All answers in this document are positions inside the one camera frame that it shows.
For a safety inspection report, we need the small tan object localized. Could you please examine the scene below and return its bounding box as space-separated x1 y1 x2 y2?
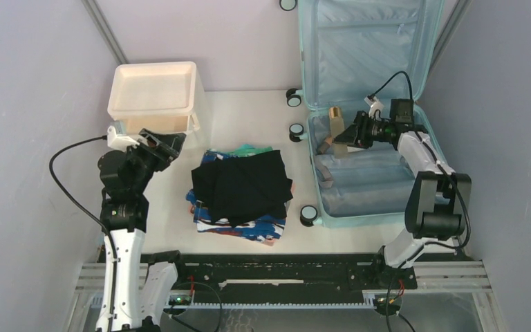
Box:
317 136 333 154

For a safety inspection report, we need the green white patterned garment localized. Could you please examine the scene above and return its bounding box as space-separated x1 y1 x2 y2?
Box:
227 144 273 157

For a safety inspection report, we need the light blue ribbed suitcase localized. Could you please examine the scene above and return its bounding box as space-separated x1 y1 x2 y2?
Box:
280 1 444 228

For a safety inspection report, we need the left black camera cable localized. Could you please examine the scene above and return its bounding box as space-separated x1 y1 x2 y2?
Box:
48 135 120 331

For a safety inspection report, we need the beige plastic bottle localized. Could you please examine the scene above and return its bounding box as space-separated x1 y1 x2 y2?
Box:
328 107 348 158

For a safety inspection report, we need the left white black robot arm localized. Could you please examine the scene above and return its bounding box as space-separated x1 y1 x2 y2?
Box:
95 129 189 331

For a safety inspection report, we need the black garment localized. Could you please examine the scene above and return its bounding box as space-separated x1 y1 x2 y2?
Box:
191 149 293 226

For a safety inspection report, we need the black mounting rail base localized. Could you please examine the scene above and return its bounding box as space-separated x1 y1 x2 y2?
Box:
144 249 418 306

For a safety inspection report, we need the blue white striped garment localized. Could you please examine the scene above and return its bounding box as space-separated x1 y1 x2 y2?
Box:
186 149 286 246

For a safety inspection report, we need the black camera cable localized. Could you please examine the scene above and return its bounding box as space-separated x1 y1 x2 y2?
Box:
366 71 472 250
48 135 120 331

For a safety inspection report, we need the white slotted cable duct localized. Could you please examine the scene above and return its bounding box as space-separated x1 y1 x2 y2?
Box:
164 294 376 310

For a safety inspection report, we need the white three-drawer storage cabinet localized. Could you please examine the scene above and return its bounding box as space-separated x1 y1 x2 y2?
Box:
107 62 210 133

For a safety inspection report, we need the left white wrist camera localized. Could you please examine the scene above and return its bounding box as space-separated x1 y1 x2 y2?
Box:
106 124 140 152

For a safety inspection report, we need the right black camera cable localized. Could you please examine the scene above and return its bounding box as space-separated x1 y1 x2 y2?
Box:
366 71 472 250

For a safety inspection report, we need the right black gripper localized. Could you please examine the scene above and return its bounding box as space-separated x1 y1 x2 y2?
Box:
333 110 393 149

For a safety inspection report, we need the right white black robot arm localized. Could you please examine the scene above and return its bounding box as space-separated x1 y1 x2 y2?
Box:
333 95 472 288

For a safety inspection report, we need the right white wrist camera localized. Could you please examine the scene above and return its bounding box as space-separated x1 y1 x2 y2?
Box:
364 94 384 120

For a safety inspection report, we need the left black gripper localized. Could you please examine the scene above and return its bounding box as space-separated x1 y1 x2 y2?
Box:
124 129 186 194

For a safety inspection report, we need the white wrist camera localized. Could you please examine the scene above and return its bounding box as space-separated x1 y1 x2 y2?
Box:
364 94 384 120
106 124 140 152

